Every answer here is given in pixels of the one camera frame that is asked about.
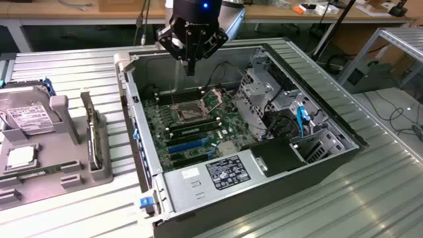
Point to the silver CPU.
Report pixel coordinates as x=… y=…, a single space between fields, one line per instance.
x=20 y=158

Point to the metal socket cover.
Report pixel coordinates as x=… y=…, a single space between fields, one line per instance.
x=213 y=99

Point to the silver disk bay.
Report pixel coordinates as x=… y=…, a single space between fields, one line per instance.
x=317 y=148

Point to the graphics card with metal bracket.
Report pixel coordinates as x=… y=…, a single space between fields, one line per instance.
x=94 y=138

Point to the black and white small box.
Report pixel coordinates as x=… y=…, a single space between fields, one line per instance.
x=309 y=10

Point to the dark grey machine box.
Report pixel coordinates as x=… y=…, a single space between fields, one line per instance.
x=370 y=79

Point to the large brown cardboard panel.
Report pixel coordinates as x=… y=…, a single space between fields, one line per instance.
x=350 y=37

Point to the blue expansion slot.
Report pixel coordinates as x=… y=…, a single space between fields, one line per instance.
x=185 y=146

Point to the silver chipset heatsink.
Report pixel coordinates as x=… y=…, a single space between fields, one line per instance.
x=227 y=147

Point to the aluminium frame table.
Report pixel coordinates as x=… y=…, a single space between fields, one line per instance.
x=403 y=37

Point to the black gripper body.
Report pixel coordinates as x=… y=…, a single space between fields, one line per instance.
x=198 y=15

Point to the wooden desk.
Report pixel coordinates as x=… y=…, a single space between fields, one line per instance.
x=274 y=15

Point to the thin metal locking lever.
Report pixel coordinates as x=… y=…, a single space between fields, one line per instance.
x=173 y=96

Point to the grey case corner foot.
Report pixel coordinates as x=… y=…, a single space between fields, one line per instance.
x=121 y=59

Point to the black expansion slot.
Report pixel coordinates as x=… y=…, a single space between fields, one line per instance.
x=191 y=158
x=183 y=141
x=193 y=164

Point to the green RAM stick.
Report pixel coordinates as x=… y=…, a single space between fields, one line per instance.
x=32 y=172

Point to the small orange box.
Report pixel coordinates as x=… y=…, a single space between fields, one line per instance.
x=298 y=10

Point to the green motherboard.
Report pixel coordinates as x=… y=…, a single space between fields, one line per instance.
x=229 y=124

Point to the flat white carton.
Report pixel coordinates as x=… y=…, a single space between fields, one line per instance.
x=374 y=11

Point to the black tripod pole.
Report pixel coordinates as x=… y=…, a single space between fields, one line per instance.
x=333 y=28

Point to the silver perforated drive cage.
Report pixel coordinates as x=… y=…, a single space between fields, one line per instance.
x=254 y=91

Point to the blue case latch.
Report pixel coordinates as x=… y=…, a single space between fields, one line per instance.
x=146 y=202

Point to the black desk device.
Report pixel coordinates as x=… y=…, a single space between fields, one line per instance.
x=398 y=11

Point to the black open PC case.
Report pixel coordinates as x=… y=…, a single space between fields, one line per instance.
x=231 y=215

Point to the hard disk with blue carrier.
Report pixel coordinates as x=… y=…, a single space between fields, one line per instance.
x=30 y=116

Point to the silver power supply unit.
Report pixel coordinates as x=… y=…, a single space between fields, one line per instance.
x=191 y=191

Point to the CPU socket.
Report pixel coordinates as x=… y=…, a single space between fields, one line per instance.
x=190 y=114

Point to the grey parts rack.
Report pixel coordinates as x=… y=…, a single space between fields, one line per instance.
x=57 y=158

